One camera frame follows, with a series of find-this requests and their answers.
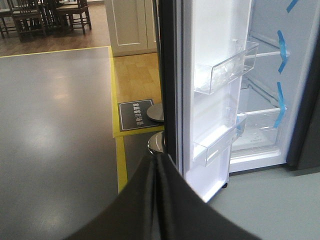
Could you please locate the wooden chair left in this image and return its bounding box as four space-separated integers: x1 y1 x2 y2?
7 0 46 42

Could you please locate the grey fridge body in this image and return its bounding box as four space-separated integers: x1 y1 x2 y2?
229 0 320 173

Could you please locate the upper clear door bin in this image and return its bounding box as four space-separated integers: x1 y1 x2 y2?
193 41 259 95

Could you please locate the wooden chair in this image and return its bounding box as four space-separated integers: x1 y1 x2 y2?
7 0 46 42
56 0 92 35

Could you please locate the clear door bin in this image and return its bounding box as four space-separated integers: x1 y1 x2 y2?
193 41 259 95
191 114 247 167

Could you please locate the silver stanchion base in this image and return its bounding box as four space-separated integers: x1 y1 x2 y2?
146 103 164 123

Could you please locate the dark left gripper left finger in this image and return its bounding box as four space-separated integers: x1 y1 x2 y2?
67 155 156 240

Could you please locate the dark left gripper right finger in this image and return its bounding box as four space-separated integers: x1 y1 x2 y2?
155 153 259 240

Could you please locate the chrome stanchion post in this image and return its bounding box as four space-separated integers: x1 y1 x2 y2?
147 131 165 154

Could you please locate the lower clear door bin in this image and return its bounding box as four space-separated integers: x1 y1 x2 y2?
191 114 247 167

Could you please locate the white panelled cupboard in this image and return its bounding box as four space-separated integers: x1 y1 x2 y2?
104 0 157 57

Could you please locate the dark floor sign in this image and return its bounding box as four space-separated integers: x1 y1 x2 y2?
118 99 161 132

